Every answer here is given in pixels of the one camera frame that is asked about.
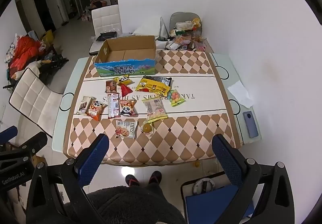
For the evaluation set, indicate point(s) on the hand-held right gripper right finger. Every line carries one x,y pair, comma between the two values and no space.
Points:
227,160

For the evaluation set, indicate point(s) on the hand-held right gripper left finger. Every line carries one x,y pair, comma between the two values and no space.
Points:
93,161

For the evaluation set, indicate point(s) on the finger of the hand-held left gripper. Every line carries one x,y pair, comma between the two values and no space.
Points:
7,132
30,144

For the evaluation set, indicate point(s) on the orange mushroom snack packet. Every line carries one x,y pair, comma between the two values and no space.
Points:
96,109

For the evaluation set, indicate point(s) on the beige chocolate wafer packet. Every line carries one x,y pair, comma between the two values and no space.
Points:
84,105

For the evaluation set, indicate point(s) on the long red and white packet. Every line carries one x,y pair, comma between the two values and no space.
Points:
113,105

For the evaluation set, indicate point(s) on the orange panda snack packet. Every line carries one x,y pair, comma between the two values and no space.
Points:
127,108

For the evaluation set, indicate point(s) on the brown snack packet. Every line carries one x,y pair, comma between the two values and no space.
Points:
111,86

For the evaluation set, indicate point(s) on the beige and yellow snack packet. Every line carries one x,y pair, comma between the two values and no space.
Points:
154,108

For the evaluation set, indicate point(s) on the cardboard box with blue print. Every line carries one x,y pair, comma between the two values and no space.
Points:
125,69

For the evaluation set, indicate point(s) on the yellow and black snack bag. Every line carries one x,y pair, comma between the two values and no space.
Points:
154,84

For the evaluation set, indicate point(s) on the grey-blue smartphone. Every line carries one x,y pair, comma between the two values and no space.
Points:
250,124

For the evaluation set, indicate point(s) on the red and black slipper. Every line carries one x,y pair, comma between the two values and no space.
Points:
132,180
154,177

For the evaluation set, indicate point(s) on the white cookie packet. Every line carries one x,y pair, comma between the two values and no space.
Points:
125,129

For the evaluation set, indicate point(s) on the checked printed table mat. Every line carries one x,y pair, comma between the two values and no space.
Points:
188,136

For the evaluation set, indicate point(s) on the dark fleece robe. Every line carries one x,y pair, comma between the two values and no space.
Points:
135,206

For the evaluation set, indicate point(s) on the round yellow pastry packet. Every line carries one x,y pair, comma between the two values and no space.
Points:
147,127

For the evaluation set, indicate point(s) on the white cloth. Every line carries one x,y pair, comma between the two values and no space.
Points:
27,70

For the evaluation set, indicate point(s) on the white tissue paper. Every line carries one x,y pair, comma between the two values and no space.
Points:
240,93

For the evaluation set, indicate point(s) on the red triangular snack packet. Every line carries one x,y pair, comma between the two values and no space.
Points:
125,91

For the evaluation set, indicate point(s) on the green packet of coloured candies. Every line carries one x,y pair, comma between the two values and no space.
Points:
175,97

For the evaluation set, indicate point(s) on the red clothing pile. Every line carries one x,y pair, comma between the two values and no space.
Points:
24,50

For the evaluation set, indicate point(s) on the black metal stand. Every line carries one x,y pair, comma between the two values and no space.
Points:
54,63

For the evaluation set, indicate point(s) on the small yellow panda packet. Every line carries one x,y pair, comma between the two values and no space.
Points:
123,79

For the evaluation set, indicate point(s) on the pile of snack packets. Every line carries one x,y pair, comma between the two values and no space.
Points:
187,35

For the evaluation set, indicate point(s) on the white cushion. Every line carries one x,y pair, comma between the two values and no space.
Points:
148,29

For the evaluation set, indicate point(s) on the grey chair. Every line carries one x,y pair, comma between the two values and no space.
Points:
182,16

